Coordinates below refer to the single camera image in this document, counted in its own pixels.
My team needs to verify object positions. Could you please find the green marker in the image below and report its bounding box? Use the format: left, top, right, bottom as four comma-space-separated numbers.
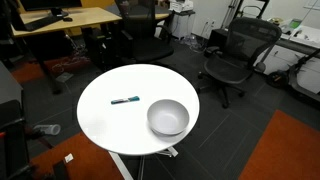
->
110, 95, 141, 106

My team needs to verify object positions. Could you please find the white bowl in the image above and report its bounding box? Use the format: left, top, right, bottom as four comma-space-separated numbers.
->
146, 98, 191, 137

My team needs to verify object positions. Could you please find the black padded office chair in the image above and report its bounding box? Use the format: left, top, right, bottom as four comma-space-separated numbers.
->
114, 0, 176, 65

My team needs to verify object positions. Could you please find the white cabinet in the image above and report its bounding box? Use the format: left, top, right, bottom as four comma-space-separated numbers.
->
169, 11, 197, 40

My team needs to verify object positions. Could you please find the black mesh office chair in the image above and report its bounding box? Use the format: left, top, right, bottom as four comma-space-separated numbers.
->
196, 17, 283, 110

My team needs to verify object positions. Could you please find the black floor box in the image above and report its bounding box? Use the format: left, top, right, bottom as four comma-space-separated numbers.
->
207, 28, 230, 52

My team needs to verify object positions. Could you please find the black computer tower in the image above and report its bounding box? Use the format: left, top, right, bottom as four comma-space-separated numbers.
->
81, 26, 108, 72

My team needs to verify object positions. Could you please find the white table base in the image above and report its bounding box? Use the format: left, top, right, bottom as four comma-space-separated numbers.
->
108, 146, 179, 180

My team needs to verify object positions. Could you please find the white printer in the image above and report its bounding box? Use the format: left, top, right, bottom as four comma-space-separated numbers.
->
168, 0, 195, 14

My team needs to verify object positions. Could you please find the wooden desk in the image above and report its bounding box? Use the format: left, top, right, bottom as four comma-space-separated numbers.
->
11, 6, 123, 95

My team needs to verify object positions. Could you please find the white paper tag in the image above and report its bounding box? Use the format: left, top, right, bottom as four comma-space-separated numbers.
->
64, 153, 75, 164

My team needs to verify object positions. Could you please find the clear plastic cup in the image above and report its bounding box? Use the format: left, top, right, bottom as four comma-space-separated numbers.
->
32, 123, 62, 136

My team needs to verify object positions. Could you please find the black electric scooter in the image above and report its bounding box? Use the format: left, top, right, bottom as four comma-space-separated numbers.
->
264, 49, 320, 105

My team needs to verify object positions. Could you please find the black keyboard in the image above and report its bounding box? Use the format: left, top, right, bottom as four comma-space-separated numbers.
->
21, 15, 65, 32

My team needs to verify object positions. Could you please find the black monitor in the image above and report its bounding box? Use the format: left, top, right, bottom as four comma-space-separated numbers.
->
19, 0, 83, 18

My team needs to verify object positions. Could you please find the white counter desk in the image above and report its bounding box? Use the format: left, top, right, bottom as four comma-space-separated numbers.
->
255, 19, 320, 95

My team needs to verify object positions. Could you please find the grey cabinet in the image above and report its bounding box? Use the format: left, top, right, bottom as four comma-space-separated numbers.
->
0, 61, 25, 118

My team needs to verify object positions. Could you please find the black equipment frame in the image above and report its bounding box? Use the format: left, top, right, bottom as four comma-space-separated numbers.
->
0, 99, 36, 180

